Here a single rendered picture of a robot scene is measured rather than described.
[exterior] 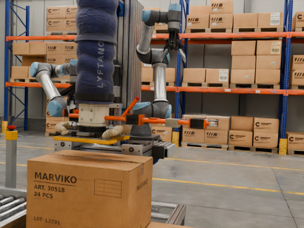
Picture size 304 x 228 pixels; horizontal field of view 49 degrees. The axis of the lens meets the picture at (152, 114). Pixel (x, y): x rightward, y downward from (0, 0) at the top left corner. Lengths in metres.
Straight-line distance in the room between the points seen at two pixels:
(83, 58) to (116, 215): 0.84
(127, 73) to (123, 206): 1.12
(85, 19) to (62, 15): 8.55
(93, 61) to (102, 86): 0.14
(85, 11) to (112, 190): 0.95
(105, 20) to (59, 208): 1.03
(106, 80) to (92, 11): 0.37
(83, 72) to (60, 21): 8.58
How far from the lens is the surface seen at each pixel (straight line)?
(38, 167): 1.91
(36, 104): 12.26
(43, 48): 10.61
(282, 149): 8.81
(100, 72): 1.83
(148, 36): 2.26
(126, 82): 2.49
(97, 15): 1.85
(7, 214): 2.36
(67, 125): 1.98
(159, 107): 2.29
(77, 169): 1.79
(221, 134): 8.80
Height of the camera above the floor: 1.31
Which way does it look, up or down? 3 degrees down
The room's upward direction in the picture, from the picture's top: 2 degrees clockwise
